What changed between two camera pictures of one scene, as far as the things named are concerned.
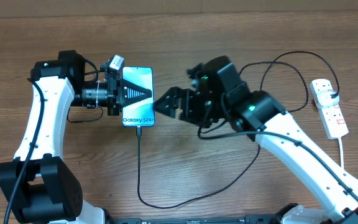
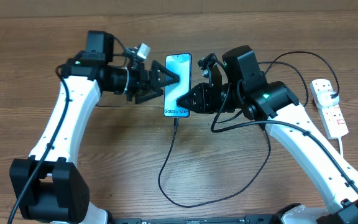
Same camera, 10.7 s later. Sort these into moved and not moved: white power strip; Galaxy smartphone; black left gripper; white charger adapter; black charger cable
Moved: black left gripper; Galaxy smartphone; black charger cable
Not moved: white power strip; white charger adapter
